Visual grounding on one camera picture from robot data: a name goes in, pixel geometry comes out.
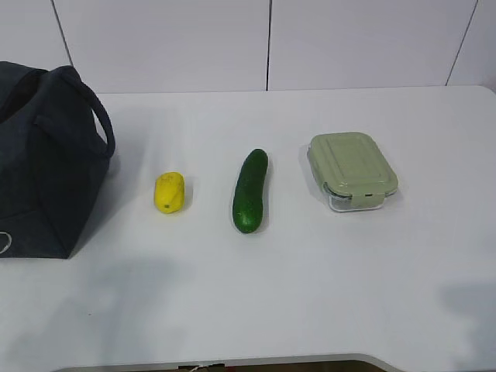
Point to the green cucumber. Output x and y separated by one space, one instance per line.
247 210

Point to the green lidded glass container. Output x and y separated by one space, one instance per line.
351 171

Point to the dark blue lunch bag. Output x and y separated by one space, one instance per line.
57 141

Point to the yellow lemon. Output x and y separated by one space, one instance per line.
169 192

